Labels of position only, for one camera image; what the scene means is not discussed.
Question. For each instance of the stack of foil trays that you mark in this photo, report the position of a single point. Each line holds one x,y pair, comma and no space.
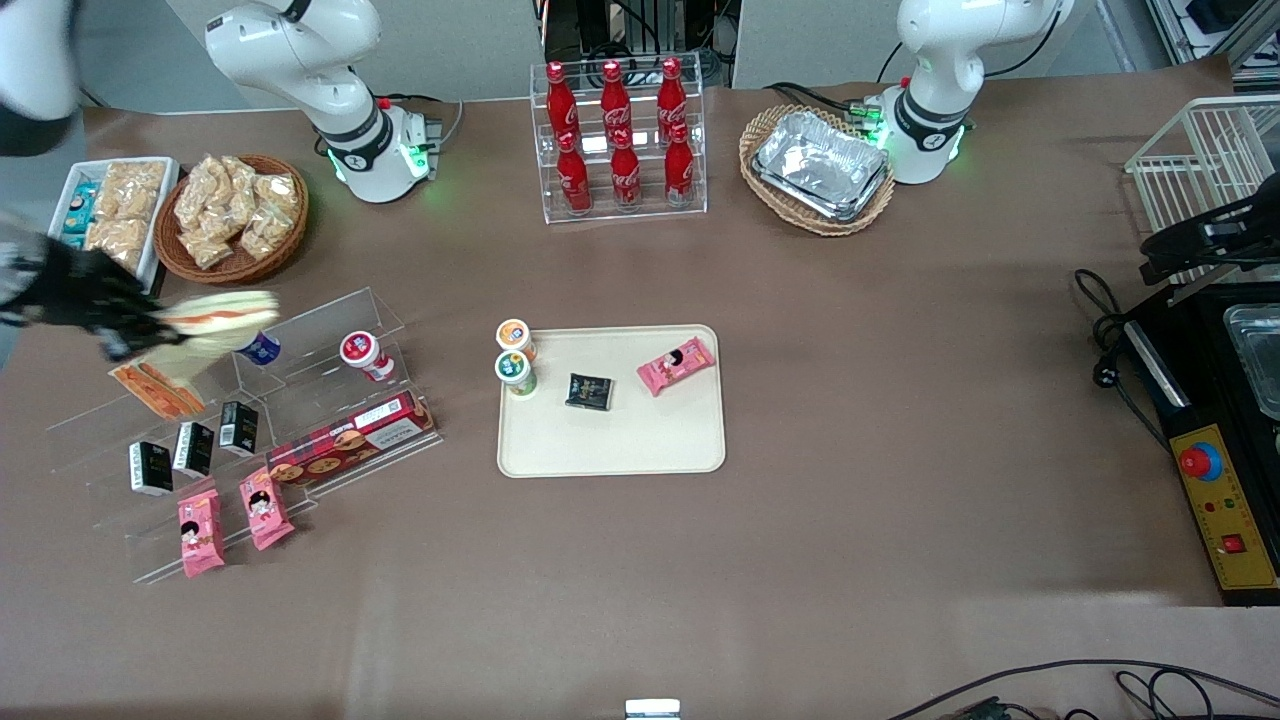
822,165

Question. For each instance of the beige plastic serving tray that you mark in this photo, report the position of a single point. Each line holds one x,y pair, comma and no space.
620,440

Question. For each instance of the triangular sandwich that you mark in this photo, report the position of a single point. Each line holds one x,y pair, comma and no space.
225,320
160,392

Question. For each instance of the teal snack pack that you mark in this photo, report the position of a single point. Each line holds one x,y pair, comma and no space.
82,207

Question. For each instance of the brown wicker basket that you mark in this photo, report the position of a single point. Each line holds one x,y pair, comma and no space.
240,268

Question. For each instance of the clear metal pan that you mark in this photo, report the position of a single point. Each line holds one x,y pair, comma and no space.
1260,350

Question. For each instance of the small white block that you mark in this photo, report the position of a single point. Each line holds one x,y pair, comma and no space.
652,709

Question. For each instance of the clear acrylic bottle rack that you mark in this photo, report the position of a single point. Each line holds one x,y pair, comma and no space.
690,215

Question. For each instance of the black machine with yellow panel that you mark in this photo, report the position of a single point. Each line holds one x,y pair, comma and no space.
1200,380

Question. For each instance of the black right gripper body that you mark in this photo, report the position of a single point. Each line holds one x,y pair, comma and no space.
82,297

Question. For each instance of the clear bag of crackers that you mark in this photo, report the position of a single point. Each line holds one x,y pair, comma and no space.
240,175
207,248
198,195
275,192
265,232

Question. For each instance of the clear acrylic tiered shelf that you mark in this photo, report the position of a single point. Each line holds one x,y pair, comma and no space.
320,330

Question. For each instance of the blue lid yogurt cup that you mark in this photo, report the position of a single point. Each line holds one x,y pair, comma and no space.
262,349

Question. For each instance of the white rectangular bin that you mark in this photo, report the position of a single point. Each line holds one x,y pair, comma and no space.
168,215

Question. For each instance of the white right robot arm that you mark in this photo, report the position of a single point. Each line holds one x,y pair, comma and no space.
300,45

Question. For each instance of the pink snack pack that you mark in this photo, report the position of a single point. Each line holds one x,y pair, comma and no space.
201,533
266,509
675,366

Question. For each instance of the red lid yogurt cup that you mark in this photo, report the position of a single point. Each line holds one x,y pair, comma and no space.
362,351

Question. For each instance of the small black drink carton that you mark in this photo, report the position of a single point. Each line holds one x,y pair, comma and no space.
151,468
194,449
238,428

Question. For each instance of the red cola bottle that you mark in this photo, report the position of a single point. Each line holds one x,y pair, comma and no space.
679,172
626,178
615,103
561,105
574,180
671,98

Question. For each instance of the light wicker basket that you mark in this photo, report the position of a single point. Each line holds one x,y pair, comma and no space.
800,222

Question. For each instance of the red cookie box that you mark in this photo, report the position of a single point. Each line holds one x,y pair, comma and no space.
350,438

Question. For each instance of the flat pack of crackers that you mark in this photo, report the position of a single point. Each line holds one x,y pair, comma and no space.
120,238
133,188

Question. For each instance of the green lid yogurt cup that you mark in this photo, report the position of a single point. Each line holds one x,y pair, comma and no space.
514,369

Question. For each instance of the black snack packet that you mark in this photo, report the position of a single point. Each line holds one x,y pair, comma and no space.
589,391

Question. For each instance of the red emergency stop button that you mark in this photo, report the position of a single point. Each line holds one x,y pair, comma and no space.
1200,461

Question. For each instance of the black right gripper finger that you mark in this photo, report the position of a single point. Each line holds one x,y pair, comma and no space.
122,345
150,318

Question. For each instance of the orange lid yogurt cup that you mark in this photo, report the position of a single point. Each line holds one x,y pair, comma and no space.
514,335

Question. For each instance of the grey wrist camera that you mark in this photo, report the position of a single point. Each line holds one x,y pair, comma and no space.
18,275

